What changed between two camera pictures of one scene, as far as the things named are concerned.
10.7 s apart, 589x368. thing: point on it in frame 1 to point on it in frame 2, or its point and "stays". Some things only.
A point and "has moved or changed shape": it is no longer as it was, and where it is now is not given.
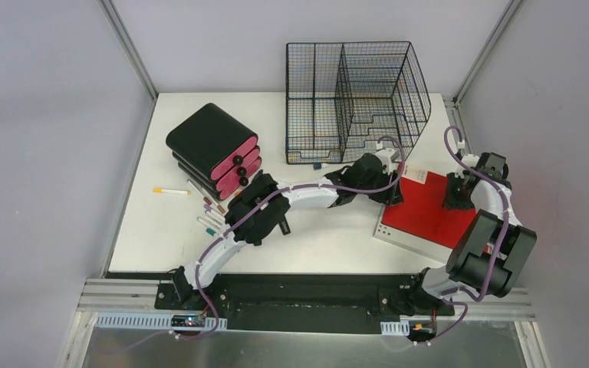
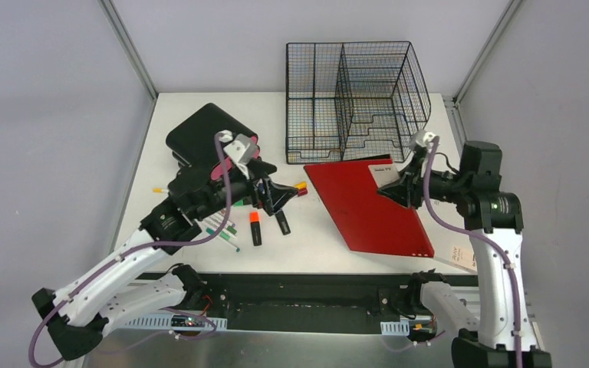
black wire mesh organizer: [341, 98] stays
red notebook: [420, 211] has moved or changed shape
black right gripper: [449, 202] to [410, 191]
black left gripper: [393, 187] to [264, 192]
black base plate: [349, 303] stays
